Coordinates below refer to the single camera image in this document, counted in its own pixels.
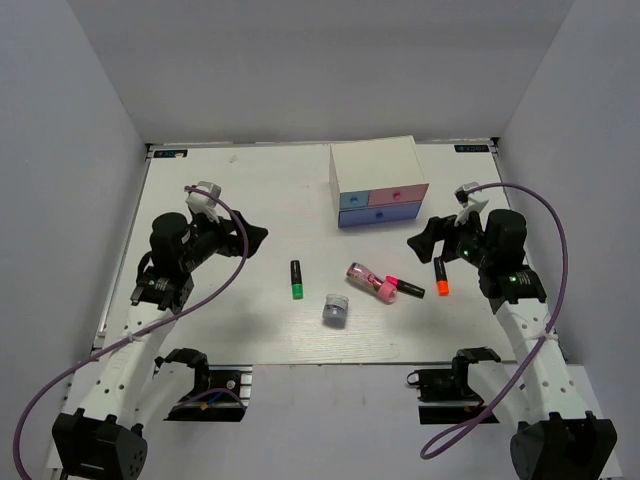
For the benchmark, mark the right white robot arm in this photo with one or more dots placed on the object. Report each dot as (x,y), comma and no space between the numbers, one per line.
(557,436)

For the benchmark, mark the pink cap black highlighter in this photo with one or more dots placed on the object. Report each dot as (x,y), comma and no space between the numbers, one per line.
(406,287)

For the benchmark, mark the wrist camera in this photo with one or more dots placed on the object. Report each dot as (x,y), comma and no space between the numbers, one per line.
(203,200)
(472,199)

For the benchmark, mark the pink cap clear tube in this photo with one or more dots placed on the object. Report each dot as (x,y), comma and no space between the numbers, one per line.
(365,279)

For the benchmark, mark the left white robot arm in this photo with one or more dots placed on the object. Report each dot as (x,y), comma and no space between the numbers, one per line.
(103,438)

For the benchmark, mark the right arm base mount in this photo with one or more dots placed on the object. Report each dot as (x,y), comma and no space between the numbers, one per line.
(444,395)

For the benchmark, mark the table corner label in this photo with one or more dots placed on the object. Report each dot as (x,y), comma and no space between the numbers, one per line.
(171,153)
(471,148)

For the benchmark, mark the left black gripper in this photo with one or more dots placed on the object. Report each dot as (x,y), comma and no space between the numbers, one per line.
(221,229)

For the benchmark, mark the orange cap black highlighter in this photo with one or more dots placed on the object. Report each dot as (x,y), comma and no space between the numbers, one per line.
(441,278)

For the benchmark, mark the left table corner label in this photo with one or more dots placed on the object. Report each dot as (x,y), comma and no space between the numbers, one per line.
(171,153)

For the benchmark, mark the white drawer cabinet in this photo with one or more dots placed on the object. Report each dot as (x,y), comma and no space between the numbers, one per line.
(378,164)

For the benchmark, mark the clear jar of paperclips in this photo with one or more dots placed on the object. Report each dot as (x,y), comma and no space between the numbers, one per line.
(335,311)

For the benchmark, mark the large blue-violet drawer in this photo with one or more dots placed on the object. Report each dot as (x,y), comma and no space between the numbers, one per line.
(377,215)

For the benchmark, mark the right table corner label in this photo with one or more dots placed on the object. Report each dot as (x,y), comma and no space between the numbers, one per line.
(471,148)

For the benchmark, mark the small blue drawer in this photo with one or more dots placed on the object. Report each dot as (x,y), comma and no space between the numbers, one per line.
(353,200)

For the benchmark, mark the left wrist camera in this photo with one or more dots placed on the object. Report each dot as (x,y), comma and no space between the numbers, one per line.
(203,200)

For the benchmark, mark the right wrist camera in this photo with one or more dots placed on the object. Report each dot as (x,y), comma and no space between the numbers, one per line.
(472,199)

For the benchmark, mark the pink drawer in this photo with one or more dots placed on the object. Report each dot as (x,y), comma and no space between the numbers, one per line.
(397,195)

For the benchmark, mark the green cap black highlighter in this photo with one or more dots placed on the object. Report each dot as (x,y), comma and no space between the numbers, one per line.
(296,280)

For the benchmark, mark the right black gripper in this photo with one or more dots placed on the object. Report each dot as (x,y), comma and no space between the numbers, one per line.
(424,243)

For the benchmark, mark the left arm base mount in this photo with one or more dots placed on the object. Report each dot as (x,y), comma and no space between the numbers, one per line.
(216,394)

